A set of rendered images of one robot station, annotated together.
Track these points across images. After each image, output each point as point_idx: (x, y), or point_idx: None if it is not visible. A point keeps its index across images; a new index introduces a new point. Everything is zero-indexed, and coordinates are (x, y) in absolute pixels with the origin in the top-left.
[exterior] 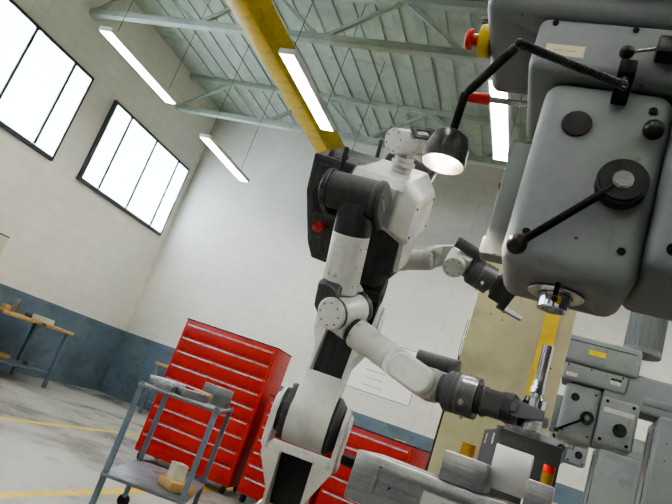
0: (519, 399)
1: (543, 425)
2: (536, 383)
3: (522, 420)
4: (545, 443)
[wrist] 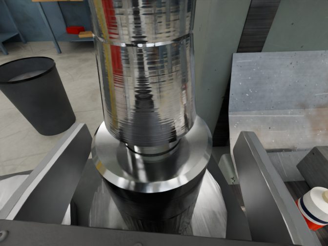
0: (97, 228)
1: (88, 149)
2: (193, 68)
3: (192, 214)
4: (216, 164)
